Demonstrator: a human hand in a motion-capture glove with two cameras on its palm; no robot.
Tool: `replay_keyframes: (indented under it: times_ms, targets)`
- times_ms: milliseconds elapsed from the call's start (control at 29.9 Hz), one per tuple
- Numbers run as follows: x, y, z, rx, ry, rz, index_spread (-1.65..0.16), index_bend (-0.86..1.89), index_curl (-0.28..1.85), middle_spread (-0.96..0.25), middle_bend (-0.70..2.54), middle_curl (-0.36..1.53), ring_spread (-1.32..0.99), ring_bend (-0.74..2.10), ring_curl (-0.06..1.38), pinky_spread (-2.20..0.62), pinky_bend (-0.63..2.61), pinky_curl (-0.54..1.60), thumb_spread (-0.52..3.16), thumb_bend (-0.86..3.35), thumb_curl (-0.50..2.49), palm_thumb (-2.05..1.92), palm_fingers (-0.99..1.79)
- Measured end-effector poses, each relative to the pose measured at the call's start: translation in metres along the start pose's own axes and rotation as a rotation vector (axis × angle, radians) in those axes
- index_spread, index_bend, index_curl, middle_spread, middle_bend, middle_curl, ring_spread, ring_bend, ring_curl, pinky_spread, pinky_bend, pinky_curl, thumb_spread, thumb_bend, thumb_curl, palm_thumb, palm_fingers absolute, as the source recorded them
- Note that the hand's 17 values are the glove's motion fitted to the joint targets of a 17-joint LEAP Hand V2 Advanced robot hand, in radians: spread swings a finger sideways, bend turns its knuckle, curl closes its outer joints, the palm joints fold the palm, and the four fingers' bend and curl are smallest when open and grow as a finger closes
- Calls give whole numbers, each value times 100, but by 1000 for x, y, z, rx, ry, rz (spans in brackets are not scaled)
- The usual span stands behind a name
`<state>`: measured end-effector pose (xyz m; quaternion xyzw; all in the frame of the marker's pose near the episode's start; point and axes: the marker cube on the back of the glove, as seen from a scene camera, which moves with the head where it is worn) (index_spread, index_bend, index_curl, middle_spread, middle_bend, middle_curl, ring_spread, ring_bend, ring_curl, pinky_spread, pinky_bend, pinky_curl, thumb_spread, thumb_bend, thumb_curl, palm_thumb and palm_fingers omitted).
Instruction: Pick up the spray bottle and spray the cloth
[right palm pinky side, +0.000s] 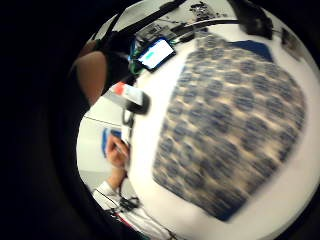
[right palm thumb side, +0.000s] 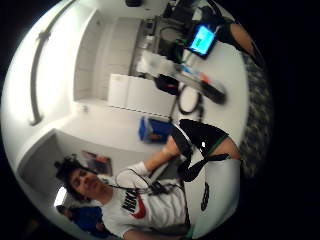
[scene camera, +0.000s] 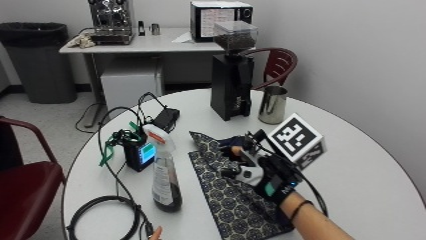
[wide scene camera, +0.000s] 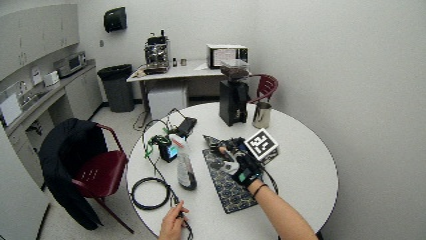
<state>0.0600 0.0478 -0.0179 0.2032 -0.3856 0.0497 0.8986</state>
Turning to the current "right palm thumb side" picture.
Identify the blue bin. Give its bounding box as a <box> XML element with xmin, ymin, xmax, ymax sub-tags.
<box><xmin>137</xmin><ymin>115</ymin><xmax>175</xmax><ymax>145</ymax></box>

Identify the the person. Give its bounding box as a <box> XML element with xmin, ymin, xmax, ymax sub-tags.
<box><xmin>54</xmin><ymin>133</ymin><xmax>194</xmax><ymax>240</ymax></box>

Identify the black machine on table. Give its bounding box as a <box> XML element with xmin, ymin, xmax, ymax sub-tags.
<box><xmin>155</xmin><ymin>14</ymin><xmax>196</xmax><ymax>64</ymax></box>

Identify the clear plastic bag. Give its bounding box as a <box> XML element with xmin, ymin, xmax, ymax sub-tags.
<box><xmin>137</xmin><ymin>50</ymin><xmax>178</xmax><ymax>78</ymax></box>

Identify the white low cabinet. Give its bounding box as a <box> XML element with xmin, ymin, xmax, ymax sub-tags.
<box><xmin>107</xmin><ymin>73</ymin><xmax>176</xmax><ymax>118</ymax></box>

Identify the tablet with blue screen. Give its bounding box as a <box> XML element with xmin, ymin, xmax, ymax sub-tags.
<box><xmin>185</xmin><ymin>23</ymin><xmax>218</xmax><ymax>60</ymax></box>

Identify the long black case with pens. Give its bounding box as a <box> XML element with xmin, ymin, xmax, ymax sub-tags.
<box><xmin>175</xmin><ymin>64</ymin><xmax>228</xmax><ymax>105</ymax></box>

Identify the framed picture on wall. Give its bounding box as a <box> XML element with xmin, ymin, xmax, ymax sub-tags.
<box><xmin>81</xmin><ymin>150</ymin><xmax>114</xmax><ymax>176</ymax></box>

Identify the black pouch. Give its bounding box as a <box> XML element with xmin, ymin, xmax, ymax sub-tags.
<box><xmin>154</xmin><ymin>74</ymin><xmax>180</xmax><ymax>96</ymax></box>

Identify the black cable loop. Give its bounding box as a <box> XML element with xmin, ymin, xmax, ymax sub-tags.
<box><xmin>175</xmin><ymin>83</ymin><xmax>205</xmax><ymax>122</ymax></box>

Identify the black glove cable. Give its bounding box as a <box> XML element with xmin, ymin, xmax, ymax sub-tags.
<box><xmin>114</xmin><ymin>166</ymin><xmax>193</xmax><ymax>231</ymax></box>

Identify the grey ceiling light rail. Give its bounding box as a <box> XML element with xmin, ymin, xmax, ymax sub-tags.
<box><xmin>28</xmin><ymin>0</ymin><xmax>78</xmax><ymax>127</ymax></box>

